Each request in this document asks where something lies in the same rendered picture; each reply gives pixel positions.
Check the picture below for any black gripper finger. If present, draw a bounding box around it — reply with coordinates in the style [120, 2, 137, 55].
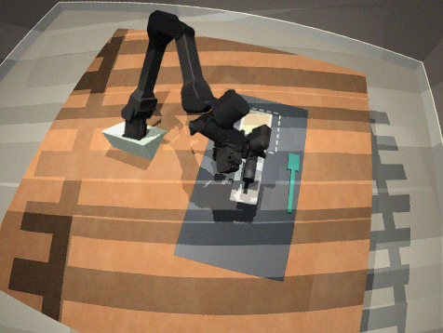
[248, 149, 266, 159]
[240, 148, 248, 159]

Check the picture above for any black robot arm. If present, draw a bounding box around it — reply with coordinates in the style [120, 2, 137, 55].
[121, 10, 249, 174]

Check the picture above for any dark grey rectangular mat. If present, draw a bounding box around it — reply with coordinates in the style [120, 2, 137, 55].
[173, 93, 308, 281]

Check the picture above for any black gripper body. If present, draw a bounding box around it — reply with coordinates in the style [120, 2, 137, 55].
[214, 124, 272, 152]

